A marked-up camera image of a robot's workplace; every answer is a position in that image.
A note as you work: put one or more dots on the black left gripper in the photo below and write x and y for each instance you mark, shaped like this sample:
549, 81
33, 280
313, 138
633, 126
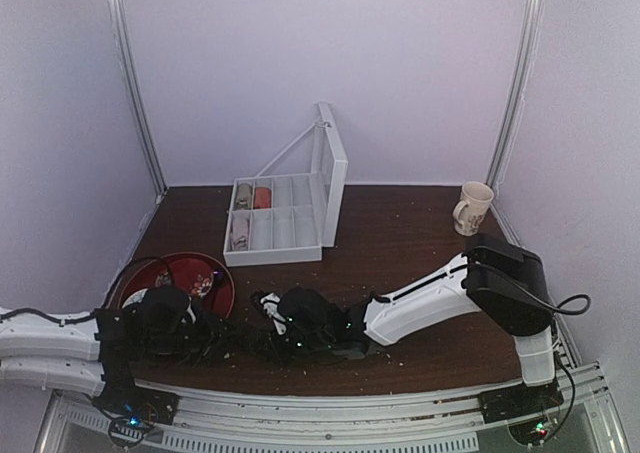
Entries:
211, 334

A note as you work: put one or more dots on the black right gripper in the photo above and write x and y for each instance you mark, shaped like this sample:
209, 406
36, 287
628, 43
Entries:
270, 334

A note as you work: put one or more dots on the black striped underwear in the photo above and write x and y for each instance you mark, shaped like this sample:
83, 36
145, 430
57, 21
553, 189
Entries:
254, 341

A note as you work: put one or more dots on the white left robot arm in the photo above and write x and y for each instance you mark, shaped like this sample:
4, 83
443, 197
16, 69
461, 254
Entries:
91, 352

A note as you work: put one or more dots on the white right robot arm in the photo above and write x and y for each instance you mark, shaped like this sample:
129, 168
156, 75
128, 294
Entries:
492, 276

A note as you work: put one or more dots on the blue patterned bowl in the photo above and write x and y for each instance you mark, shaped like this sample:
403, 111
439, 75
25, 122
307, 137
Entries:
134, 298

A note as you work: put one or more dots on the red floral plate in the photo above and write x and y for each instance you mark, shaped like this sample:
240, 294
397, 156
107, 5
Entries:
188, 273

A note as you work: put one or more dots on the round red tray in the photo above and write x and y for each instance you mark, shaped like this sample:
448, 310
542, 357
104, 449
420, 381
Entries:
145, 276

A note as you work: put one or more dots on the purple spoon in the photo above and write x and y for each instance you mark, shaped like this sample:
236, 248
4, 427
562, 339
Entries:
217, 281

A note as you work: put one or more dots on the white compartment organizer box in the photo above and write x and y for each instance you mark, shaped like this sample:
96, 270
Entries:
307, 179

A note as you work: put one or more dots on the grey folded cloth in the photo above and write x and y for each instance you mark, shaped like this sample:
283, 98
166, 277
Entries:
239, 232

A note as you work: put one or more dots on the red rolled cloth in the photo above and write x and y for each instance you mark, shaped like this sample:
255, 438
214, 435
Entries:
262, 198

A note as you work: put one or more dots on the beige rolled cloth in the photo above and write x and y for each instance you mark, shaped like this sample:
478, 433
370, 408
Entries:
244, 197

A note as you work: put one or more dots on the cream floral mug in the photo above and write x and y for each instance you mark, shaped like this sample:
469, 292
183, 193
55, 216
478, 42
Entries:
470, 211

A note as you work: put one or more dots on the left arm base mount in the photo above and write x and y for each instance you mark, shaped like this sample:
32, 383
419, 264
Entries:
133, 412

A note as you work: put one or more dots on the aluminium front rail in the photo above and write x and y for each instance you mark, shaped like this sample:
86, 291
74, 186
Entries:
438, 421

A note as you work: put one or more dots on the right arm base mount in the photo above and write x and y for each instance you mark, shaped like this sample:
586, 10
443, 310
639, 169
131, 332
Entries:
535, 414

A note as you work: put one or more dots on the left aluminium frame post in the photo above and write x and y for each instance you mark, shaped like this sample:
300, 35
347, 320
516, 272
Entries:
123, 44

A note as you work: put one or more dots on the aluminium frame post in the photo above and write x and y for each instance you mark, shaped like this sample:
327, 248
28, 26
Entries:
123, 44
515, 99

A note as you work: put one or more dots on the right aluminium frame post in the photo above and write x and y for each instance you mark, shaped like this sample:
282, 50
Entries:
515, 99

